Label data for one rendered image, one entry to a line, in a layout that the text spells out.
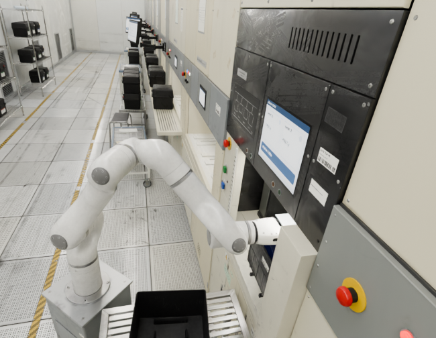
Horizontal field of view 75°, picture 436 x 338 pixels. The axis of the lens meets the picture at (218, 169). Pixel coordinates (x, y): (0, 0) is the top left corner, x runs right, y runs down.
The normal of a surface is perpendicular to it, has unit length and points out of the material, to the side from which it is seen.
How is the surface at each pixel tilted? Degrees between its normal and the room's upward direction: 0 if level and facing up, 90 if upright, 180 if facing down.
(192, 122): 90
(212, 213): 36
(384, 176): 90
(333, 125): 90
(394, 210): 90
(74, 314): 0
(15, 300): 0
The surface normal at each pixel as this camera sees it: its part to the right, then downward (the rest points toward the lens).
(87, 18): 0.25, 0.48
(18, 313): 0.09, -0.88
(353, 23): -0.97, 0.04
